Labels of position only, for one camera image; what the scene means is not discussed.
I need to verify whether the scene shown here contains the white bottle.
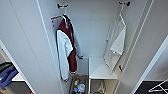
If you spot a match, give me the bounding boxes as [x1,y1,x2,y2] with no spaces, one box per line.
[77,82,86,94]

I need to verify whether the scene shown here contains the white wardrobe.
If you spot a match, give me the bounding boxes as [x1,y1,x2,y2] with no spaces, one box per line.
[36,0,154,94]

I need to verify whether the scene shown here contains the black wardrobe hook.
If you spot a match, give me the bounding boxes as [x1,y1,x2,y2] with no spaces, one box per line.
[56,2,70,10]
[118,1,132,8]

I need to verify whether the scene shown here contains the white hanger with shirt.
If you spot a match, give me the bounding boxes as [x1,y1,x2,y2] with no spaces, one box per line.
[114,4,127,28]

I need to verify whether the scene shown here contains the orange tag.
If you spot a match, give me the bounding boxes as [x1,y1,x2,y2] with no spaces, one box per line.
[50,14,63,22]

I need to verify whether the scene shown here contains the dark door handle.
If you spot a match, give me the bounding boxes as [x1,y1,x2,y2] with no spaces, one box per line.
[117,64,124,73]

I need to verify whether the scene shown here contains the white inner shelf unit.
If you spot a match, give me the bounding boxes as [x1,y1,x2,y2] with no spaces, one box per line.
[87,56,118,94]

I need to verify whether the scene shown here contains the white shirt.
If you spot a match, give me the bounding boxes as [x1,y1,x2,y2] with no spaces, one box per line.
[103,20,128,76]

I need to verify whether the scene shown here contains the red and white jacket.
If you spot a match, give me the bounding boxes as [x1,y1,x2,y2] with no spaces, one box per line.
[55,18,85,83]

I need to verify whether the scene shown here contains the wicker basket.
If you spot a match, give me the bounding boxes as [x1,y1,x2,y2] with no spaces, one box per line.
[69,74,89,94]

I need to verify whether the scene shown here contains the white hanger with jacket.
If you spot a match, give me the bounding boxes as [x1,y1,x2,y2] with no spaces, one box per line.
[61,7,73,29]

